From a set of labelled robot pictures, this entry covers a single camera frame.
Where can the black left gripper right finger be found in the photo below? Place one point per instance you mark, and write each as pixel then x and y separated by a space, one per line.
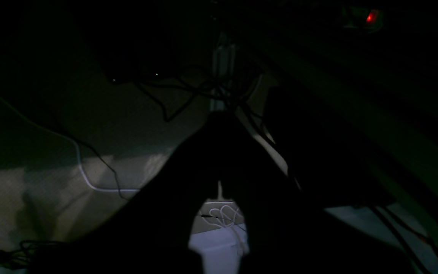
pixel 287 233

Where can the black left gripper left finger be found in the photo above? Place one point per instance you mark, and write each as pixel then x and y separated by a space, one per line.
pixel 150 234

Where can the power strip with red switch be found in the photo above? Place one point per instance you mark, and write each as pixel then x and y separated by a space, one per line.
pixel 363 19

